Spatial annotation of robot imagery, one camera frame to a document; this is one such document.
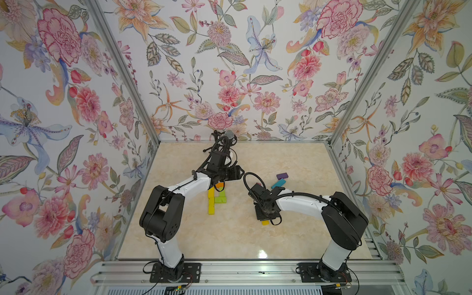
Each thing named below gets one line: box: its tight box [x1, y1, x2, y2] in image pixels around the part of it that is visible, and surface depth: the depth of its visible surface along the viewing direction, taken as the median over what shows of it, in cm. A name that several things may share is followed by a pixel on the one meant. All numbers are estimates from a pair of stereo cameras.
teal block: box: [271, 178, 287, 190], surface depth 105 cm
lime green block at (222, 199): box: [214, 194, 227, 204], surface depth 97 cm
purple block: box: [276, 172, 289, 181], surface depth 106 cm
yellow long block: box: [207, 196, 216, 216], surface depth 95 cm
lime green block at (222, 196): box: [217, 186, 227, 201], surface depth 97 cm
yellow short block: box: [207, 186, 216, 198], surface depth 97 cm
